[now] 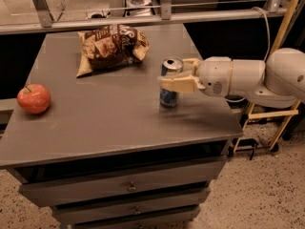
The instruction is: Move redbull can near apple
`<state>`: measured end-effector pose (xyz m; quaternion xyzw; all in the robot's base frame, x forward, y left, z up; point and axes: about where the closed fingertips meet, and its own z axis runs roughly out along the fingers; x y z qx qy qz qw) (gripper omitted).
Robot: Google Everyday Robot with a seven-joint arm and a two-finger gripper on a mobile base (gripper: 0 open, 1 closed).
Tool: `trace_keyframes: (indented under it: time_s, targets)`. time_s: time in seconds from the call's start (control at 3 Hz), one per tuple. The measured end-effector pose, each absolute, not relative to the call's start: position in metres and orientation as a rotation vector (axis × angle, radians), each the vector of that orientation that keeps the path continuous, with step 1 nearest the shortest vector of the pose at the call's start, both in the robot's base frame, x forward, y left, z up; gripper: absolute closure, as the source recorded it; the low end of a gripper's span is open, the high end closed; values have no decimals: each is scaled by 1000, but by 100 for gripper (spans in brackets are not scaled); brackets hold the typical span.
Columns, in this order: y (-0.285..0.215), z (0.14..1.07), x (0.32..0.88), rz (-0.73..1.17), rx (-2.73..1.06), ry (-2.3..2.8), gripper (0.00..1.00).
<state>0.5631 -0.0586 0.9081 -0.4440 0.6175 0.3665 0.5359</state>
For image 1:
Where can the yellow frame stand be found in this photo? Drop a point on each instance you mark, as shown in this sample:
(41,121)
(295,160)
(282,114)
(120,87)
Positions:
(293,8)

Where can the bottom drawer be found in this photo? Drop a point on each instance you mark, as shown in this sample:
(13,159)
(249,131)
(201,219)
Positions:
(144,221)

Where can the middle drawer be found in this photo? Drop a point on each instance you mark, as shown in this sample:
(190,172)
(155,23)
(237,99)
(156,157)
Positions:
(131,206)

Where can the drawer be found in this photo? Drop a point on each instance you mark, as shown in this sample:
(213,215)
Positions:
(144,221)
(131,206)
(71,190)

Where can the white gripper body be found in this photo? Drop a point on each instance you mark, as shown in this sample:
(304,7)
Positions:
(213,74)

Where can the redbull can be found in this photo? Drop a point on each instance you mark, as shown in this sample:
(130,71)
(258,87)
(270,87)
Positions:
(170,65)

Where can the red apple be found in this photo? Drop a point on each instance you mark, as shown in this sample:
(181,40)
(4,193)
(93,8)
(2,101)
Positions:
(34,99)

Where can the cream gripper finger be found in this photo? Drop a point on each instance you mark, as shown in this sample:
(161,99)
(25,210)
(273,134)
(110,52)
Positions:
(186,84)
(191,65)

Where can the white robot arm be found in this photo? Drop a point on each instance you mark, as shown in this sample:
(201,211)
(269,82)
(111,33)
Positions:
(277,83)

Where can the metal railing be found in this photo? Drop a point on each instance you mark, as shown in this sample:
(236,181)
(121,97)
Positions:
(27,16)

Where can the top drawer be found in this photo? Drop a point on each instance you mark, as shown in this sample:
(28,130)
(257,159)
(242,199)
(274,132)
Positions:
(71,190)

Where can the brown chip bag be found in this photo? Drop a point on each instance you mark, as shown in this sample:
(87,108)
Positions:
(110,47)

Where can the grey drawer cabinet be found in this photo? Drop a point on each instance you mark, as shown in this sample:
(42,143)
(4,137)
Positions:
(109,122)

